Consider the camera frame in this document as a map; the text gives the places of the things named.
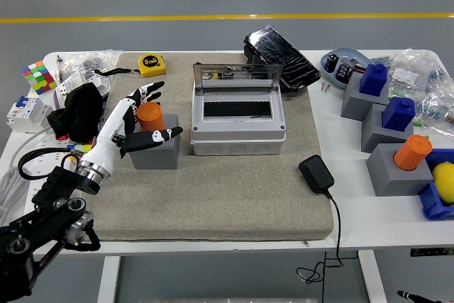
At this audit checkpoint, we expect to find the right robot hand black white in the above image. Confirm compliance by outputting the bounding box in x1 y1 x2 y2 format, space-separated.
397 290 454 303

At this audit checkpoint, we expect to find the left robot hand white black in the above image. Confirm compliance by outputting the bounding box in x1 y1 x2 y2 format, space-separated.
80 81 184 175

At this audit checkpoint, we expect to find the orange cylinder battery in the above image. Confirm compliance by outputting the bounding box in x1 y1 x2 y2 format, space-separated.
136 101 167 132
393 134 433 172

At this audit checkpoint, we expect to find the smoky transparent box lid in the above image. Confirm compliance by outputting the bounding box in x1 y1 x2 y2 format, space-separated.
193 63 284 94

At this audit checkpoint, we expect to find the grey electrical junction box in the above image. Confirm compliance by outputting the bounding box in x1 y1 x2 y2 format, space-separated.
190 86 287 157

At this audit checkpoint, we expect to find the blue block battery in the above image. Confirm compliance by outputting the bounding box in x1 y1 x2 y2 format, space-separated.
358 63 389 97
382 96 416 131

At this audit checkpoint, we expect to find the colourful puzzle cube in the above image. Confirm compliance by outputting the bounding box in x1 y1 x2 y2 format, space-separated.
21 60 57 96
67 136 95 157

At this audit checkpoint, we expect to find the black cloth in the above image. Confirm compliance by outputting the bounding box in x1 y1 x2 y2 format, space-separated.
47 82 104 143

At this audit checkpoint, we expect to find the white table leg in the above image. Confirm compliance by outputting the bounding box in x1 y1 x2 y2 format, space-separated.
357 250 388 303
97 255 122 303

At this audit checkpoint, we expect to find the black table control panel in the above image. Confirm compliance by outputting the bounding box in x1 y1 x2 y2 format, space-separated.
410 247 454 258

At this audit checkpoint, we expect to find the grey block with round hole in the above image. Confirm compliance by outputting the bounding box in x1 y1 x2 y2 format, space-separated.
129 114 180 171

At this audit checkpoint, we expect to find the white terminal block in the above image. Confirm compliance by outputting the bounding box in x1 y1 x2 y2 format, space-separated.
55 72 84 97

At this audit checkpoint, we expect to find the white power strip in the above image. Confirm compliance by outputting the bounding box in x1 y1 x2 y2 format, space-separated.
26 134 84 211

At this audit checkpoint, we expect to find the silver pen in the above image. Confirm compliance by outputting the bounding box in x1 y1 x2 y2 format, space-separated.
55 55 65 84

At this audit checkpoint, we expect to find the white blue circuit breaker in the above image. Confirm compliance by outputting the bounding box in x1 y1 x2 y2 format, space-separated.
6 95 53 136

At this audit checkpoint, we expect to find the blue plastic bin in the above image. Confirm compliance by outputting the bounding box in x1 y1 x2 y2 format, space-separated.
417 148 454 221

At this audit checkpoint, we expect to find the yellow ball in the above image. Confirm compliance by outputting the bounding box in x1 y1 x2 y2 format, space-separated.
431 162 454 206

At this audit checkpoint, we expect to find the grey block holder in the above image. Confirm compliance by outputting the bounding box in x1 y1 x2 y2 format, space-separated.
340 72 390 122
365 143 434 197
360 104 415 154

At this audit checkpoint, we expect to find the grey-brown mat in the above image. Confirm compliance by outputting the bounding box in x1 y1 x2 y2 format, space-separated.
79 50 334 243

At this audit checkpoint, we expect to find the black power adapter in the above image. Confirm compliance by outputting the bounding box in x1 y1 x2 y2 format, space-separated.
298 155 336 196

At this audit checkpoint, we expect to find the black phone with cracked screen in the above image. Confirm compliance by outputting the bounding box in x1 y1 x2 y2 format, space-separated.
243 25 321 94

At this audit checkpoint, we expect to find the clear plastic bag of parts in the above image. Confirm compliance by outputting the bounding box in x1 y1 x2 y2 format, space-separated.
368 47 448 100
413 68 454 133

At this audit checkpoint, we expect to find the blue-grey dish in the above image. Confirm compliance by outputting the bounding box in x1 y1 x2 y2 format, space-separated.
320 46 372 91

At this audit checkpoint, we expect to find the black capacitor in dish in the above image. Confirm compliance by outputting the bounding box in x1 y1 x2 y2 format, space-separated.
325 53 340 72

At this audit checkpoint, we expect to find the silver red small part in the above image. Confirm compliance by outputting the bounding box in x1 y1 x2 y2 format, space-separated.
349 57 368 73

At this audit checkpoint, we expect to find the yellow tape measure black strap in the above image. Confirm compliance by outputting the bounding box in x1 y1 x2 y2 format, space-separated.
94 53 167 79

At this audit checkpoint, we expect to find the black adapter cord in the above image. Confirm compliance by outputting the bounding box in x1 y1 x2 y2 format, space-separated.
296 191 344 303

